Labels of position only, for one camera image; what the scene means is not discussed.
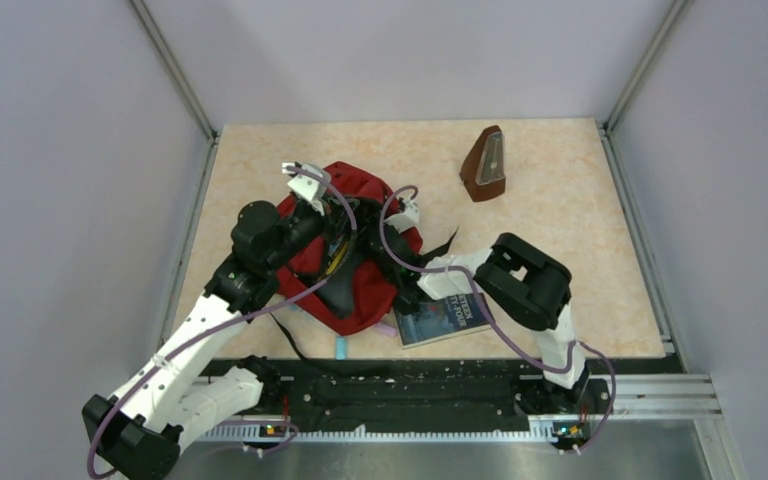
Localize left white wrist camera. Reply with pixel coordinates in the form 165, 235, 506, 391
281, 162, 331, 216

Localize light blue marker pen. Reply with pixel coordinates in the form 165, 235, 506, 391
335, 336, 348, 361

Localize pink highlighter pen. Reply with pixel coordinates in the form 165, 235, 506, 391
376, 322, 398, 338

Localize dark blue hardcover book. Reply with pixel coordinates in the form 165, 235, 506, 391
394, 294, 490, 349

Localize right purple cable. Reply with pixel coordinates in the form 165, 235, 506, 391
378, 185, 617, 455

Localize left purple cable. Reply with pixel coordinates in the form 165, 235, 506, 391
85, 165, 359, 478

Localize brown wooden metronome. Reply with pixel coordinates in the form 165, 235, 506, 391
459, 125, 506, 203

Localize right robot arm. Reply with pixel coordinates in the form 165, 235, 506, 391
372, 222, 589, 412

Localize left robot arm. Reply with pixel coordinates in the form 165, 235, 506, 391
82, 196, 358, 479

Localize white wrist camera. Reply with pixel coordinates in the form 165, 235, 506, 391
384, 198, 420, 234
281, 162, 331, 216

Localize purple cable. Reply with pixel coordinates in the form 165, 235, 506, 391
85, 165, 359, 478
378, 185, 617, 455

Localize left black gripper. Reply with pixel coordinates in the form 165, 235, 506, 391
266, 192, 360, 272

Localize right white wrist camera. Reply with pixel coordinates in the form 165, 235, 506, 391
384, 198, 420, 234

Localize red backpack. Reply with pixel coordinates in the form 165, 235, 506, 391
277, 162, 428, 336

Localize yellow notebook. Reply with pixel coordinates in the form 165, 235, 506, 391
323, 236, 351, 277

